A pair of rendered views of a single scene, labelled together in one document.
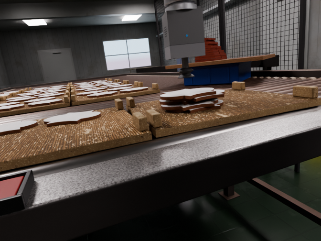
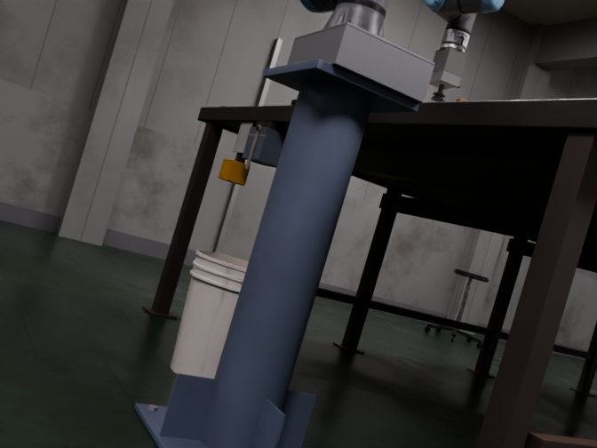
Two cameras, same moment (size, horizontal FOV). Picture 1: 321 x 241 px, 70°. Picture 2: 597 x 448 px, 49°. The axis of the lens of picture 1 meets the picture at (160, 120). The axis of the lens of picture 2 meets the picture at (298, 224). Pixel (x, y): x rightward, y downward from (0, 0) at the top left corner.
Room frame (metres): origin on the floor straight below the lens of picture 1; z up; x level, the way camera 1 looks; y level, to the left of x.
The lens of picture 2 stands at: (-0.09, -1.96, 0.53)
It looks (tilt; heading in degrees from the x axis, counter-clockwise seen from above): 0 degrees down; 79
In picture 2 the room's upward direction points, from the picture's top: 16 degrees clockwise
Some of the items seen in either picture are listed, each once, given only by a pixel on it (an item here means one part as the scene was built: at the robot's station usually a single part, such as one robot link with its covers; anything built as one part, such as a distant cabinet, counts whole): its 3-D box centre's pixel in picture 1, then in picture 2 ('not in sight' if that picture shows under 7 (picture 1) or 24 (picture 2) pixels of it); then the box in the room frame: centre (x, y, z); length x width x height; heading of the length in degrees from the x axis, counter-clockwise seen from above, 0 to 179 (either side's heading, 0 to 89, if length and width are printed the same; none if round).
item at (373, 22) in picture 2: not in sight; (355, 28); (0.20, -0.47, 1.01); 0.15 x 0.15 x 0.10
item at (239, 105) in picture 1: (208, 104); not in sight; (0.63, -0.14, 0.93); 0.41 x 0.35 x 0.02; 106
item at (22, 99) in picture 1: (34, 97); not in sight; (1.41, 0.75, 0.94); 0.41 x 0.35 x 0.04; 109
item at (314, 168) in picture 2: not in sight; (285, 267); (0.20, -0.47, 0.44); 0.38 x 0.38 x 0.87; 17
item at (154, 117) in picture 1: (153, 117); not in sight; (0.45, 0.01, 0.95); 0.06 x 0.02 x 0.03; 16
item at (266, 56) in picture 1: (223, 60); not in sight; (1.38, -0.41, 1.03); 0.50 x 0.50 x 0.02; 57
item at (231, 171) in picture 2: not in sight; (240, 152); (0.11, 0.56, 0.74); 0.09 x 0.08 x 0.24; 110
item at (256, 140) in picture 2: not in sight; (264, 148); (0.17, 0.39, 0.77); 0.14 x 0.11 x 0.18; 110
